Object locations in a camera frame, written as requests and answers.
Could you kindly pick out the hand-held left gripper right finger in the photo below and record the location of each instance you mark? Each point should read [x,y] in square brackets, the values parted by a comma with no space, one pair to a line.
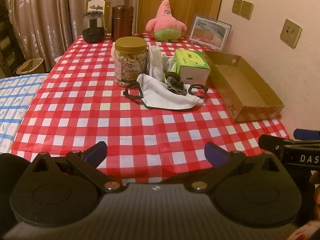
[215,155]

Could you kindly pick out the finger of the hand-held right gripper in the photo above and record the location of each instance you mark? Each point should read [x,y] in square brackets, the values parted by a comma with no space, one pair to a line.
[272,142]
[307,134]

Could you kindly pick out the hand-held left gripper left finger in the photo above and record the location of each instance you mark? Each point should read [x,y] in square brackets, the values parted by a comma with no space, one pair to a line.
[96,152]

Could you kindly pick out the brown cardboard box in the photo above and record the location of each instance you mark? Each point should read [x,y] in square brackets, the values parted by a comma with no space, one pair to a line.
[240,87]

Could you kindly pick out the translucent white plastic bag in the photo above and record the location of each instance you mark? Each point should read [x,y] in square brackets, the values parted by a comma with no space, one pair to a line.
[155,62]

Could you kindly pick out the red checkered tablecloth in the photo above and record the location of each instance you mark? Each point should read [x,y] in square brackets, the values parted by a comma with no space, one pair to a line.
[100,120]

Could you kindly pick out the green tissue box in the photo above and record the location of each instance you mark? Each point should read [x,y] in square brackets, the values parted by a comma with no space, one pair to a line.
[192,65]

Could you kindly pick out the gold-lidded plastic nut jar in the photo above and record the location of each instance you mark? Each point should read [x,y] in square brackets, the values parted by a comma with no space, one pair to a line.
[130,62]

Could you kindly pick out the blue checked bed sheet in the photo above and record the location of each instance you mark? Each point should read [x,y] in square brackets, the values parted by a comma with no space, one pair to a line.
[15,100]

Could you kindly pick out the woven waste basket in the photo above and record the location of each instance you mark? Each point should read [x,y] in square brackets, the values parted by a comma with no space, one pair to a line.
[30,66]

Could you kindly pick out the dark glass jar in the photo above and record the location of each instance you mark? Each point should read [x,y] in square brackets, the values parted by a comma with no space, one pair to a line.
[93,30]

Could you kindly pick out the brown cylindrical canister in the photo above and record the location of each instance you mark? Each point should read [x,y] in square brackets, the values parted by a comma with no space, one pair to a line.
[122,22]

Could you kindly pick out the pink star plush toy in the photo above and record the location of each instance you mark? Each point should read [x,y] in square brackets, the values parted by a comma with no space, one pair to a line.
[166,22]

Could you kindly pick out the beige patterned curtain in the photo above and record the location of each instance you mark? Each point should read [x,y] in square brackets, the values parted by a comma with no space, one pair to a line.
[45,17]

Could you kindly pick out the dark wooden shelf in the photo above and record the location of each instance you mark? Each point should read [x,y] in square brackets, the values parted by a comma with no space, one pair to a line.
[6,37]

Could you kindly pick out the white and wood chair back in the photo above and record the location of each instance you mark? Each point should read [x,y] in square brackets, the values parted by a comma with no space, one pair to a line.
[97,5]

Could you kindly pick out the beige data wall socket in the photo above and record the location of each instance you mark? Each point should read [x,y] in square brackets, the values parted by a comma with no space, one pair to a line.
[290,33]

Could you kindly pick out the clear acrylic picture frame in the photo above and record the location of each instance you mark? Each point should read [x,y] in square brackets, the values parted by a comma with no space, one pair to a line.
[210,31]

